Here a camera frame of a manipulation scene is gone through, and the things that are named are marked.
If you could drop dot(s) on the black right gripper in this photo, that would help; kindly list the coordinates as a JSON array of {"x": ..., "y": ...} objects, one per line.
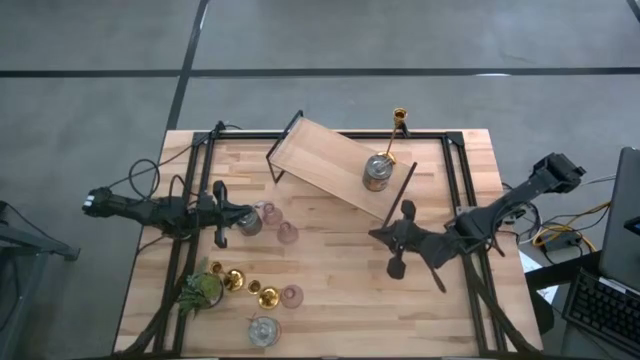
[{"x": 430, "y": 247}]

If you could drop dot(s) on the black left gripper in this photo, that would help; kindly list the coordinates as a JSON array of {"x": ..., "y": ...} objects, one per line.
[{"x": 215, "y": 215}]

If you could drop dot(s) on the plain dark tin candle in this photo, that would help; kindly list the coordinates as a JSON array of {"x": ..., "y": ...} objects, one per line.
[{"x": 250, "y": 225}]

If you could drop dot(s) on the pink ribbed glass candle holder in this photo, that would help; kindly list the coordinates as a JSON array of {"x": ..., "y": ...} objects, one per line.
[
  {"x": 291, "y": 297},
  {"x": 273, "y": 216},
  {"x": 288, "y": 234}
]

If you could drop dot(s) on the tin candle with orange label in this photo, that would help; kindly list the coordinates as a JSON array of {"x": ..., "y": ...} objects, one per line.
[{"x": 377, "y": 172}]

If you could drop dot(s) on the short brass candlestick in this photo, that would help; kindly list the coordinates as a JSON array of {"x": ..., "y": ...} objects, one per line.
[{"x": 234, "y": 280}]

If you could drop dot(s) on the medium brass candlestick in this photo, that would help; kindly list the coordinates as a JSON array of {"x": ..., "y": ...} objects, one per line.
[{"x": 269, "y": 297}]

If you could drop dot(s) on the tin candle with small tag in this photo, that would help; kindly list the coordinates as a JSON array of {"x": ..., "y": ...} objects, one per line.
[{"x": 264, "y": 332}]

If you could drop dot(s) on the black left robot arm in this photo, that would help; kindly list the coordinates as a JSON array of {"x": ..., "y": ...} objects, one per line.
[{"x": 150, "y": 212}]

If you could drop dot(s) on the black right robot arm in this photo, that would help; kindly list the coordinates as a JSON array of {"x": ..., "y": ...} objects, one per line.
[{"x": 520, "y": 192}]

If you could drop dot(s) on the small green potted plant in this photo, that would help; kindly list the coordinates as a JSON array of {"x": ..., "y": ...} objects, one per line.
[{"x": 202, "y": 290}]

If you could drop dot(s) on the tall brass candlestick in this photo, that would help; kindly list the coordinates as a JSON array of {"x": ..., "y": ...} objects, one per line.
[{"x": 399, "y": 116}]

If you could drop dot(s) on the white paper sheet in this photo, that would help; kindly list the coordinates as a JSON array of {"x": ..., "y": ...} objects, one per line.
[
  {"x": 529, "y": 262},
  {"x": 549, "y": 295}
]

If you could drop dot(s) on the black power adapter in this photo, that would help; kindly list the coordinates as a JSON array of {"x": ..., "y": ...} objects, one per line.
[{"x": 560, "y": 243}]

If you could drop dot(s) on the grey metal stand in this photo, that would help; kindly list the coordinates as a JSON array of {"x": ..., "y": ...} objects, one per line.
[{"x": 40, "y": 246}]

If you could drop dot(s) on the black keyboard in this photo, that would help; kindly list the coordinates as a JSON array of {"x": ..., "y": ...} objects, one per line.
[{"x": 605, "y": 310}]

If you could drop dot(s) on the wooden shelf with black frame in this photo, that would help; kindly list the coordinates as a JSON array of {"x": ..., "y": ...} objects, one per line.
[{"x": 320, "y": 150}]

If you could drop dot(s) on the black aluminium table frame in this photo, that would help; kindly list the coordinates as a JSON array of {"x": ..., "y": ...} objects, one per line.
[{"x": 430, "y": 135}]

